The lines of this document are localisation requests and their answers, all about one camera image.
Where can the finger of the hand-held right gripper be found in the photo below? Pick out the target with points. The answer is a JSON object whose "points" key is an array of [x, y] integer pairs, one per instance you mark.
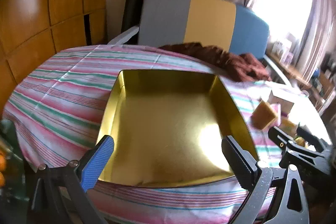
{"points": [[282, 141], [313, 140]]}

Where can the orange fruit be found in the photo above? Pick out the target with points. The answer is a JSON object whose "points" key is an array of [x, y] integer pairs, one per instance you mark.
{"points": [[1, 179], [1, 162]]}

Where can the yellow sponge block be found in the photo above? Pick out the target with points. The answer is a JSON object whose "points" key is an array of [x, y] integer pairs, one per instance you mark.
{"points": [[262, 115]]}

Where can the purple pink box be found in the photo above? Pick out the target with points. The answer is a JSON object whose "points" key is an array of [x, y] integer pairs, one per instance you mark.
{"points": [[290, 58]]}

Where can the cluttered wooden shelf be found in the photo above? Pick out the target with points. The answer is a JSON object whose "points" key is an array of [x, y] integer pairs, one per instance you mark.
{"points": [[324, 82]]}

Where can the wooden wall cabinet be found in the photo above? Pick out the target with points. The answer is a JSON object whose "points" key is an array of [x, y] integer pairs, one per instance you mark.
{"points": [[39, 16]]}

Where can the wooden side desk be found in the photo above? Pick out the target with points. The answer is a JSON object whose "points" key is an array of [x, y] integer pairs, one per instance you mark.
{"points": [[294, 71]]}

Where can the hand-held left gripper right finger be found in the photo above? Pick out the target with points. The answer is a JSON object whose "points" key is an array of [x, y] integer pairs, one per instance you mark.
{"points": [[240, 161]]}

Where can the gold square tin box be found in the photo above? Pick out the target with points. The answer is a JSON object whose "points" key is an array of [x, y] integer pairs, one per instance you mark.
{"points": [[170, 121]]}

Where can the brown crumpled cloth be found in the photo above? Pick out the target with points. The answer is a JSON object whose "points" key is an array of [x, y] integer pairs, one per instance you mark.
{"points": [[236, 64]]}

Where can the grey yellow blue chair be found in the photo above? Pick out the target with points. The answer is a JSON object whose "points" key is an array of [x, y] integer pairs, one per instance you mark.
{"points": [[165, 16]]}

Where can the yellow snack packet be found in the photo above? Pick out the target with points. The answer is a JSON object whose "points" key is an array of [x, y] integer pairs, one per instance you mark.
{"points": [[288, 125]]}

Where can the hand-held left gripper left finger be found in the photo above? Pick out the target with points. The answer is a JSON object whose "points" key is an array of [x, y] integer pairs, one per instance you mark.
{"points": [[97, 161]]}

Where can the pink green striped tablecloth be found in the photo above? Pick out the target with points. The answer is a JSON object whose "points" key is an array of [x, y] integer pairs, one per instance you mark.
{"points": [[65, 108]]}

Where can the white green carton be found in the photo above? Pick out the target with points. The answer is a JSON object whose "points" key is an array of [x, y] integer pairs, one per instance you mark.
{"points": [[282, 100]]}

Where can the white box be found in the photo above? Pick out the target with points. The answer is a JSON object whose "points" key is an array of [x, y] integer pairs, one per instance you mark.
{"points": [[281, 49]]}

